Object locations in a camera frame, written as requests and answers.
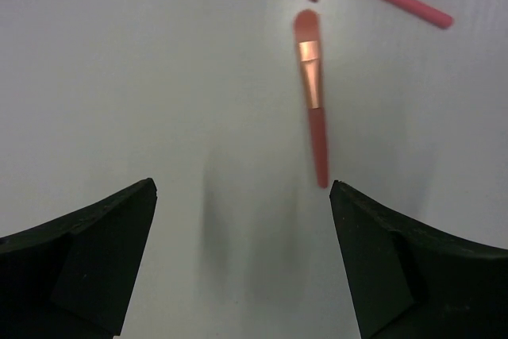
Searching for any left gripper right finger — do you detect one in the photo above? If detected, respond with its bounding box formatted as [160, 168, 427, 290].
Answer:
[329, 181, 507, 338]

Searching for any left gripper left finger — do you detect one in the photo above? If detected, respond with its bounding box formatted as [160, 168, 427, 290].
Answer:
[1, 179, 156, 338]

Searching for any pink lip pencil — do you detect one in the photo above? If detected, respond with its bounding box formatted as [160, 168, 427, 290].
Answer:
[293, 9, 329, 188]

